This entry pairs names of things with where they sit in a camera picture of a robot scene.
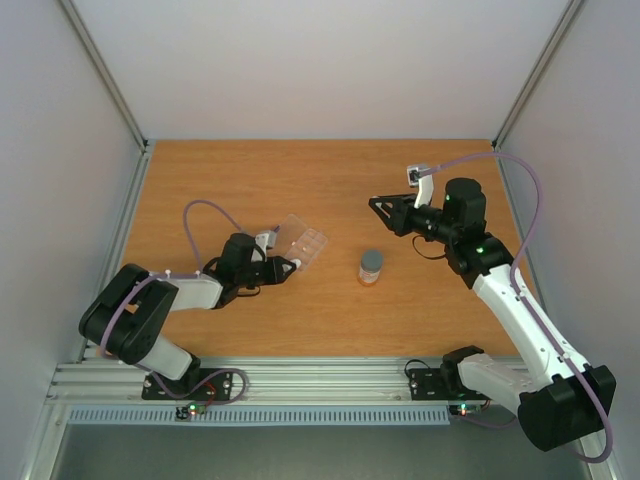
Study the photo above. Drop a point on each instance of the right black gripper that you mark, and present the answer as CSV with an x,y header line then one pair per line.
x,y
399,215

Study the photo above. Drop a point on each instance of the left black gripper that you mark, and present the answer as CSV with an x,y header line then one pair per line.
x,y
273,274

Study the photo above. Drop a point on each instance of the clear plastic pill organizer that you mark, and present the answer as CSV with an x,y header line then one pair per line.
x,y
293,229

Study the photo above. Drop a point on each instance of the orange pill bottle grey cap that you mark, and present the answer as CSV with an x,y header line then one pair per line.
x,y
371,263

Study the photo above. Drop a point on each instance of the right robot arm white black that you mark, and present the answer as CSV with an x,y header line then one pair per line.
x,y
561,397

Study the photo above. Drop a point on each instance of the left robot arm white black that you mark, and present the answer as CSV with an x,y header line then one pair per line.
x,y
127,317

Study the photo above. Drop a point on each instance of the small pills in organizer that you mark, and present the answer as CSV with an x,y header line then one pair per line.
x,y
301,246

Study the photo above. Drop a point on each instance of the left small circuit board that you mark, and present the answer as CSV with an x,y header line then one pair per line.
x,y
189,411

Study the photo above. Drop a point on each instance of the small circuit board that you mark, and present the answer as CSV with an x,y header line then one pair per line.
x,y
189,411
465,409

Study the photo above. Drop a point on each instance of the right small circuit board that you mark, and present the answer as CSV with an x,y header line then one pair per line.
x,y
465,409

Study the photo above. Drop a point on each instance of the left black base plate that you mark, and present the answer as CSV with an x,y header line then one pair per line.
x,y
215,385

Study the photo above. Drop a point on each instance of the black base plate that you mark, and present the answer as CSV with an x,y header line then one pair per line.
x,y
215,385
428,384

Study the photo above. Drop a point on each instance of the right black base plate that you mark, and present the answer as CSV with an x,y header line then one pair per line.
x,y
428,384

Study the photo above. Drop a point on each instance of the left aluminium corner post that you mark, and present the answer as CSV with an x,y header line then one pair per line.
x,y
85,38

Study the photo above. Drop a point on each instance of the aluminium corner post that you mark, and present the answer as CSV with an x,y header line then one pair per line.
x,y
559,33
85,38

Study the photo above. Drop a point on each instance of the aluminium front frame rail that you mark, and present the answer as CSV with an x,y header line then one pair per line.
x,y
272,381

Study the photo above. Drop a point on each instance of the grey slotted cable duct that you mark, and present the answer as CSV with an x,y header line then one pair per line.
x,y
262,416

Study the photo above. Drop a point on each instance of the right aluminium corner post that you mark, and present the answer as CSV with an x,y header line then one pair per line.
x,y
559,33

